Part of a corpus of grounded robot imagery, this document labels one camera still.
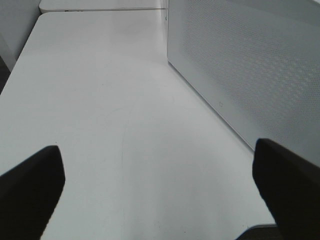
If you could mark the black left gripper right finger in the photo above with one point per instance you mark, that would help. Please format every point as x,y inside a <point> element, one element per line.
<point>290,188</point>

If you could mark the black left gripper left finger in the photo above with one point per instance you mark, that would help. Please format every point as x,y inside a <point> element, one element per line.
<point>29,194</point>

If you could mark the white microwave door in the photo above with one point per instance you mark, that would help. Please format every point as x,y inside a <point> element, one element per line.
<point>257,63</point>

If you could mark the white microwave oven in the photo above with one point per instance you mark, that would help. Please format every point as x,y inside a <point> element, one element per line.
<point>166,25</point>

